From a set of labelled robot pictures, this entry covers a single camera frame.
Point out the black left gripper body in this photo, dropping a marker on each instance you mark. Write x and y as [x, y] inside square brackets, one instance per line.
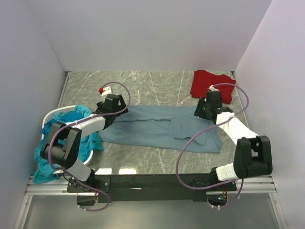
[121, 105]

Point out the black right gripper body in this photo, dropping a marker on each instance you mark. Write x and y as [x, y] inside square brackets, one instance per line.
[198, 109]

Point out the grey-blue t shirt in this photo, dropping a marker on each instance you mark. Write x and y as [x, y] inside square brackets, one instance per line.
[172, 127]

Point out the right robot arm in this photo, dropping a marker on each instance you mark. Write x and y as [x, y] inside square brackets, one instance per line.
[252, 156]

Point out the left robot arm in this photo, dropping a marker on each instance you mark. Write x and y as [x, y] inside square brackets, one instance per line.
[62, 144]

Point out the teal t shirts pile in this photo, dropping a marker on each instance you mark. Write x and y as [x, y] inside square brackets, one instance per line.
[44, 172]

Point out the red folded t shirt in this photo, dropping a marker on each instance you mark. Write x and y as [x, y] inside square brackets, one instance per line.
[202, 80]

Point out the white laundry basket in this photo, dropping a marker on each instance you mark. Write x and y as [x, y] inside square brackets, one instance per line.
[69, 114]

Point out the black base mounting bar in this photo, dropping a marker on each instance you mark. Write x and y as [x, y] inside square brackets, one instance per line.
[153, 194]

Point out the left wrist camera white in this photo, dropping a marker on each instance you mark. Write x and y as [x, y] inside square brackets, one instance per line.
[104, 91]

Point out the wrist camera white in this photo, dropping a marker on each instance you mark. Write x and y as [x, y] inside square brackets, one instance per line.
[212, 88]
[104, 91]

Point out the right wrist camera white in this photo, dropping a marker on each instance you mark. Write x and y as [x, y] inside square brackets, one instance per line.
[212, 88]

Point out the aluminium frame rail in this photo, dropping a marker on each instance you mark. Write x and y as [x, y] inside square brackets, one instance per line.
[255, 183]

